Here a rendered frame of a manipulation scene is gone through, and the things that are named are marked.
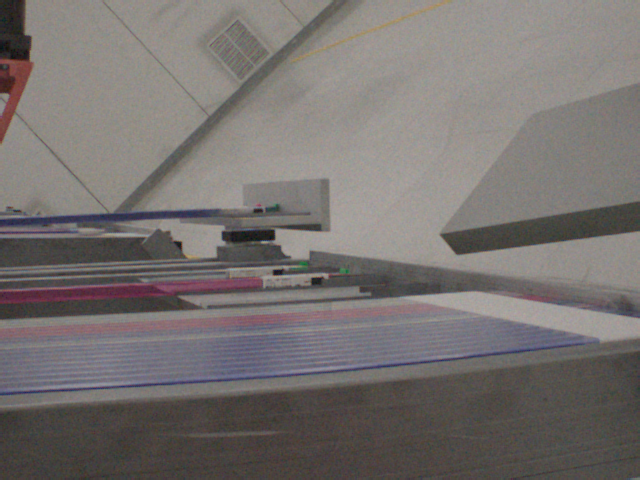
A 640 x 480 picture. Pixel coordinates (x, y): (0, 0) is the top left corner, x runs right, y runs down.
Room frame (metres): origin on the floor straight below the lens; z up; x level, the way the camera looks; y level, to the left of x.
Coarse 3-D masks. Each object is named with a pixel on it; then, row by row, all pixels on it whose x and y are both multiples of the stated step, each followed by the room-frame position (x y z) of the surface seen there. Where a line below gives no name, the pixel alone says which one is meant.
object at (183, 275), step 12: (72, 276) 0.94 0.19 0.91; (84, 276) 0.93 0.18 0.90; (96, 276) 0.94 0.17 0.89; (108, 276) 0.94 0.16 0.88; (120, 276) 0.94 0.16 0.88; (132, 276) 0.94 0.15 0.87; (144, 276) 0.94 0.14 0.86; (156, 276) 0.95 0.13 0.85; (168, 276) 0.95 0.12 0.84; (180, 276) 0.95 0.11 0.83; (192, 276) 0.95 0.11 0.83; (204, 276) 0.95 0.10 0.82; (216, 276) 0.95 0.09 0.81; (228, 276) 0.96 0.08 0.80; (0, 288) 0.92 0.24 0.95
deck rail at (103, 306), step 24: (168, 264) 1.05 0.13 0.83; (192, 264) 1.04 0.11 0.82; (216, 264) 1.04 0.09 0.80; (240, 264) 1.05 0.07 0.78; (264, 264) 1.05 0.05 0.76; (288, 264) 1.06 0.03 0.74; (0, 312) 1.00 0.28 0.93; (24, 312) 1.00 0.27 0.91; (48, 312) 1.01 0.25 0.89; (72, 312) 1.01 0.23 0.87; (96, 312) 1.01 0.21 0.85; (120, 312) 1.02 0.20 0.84
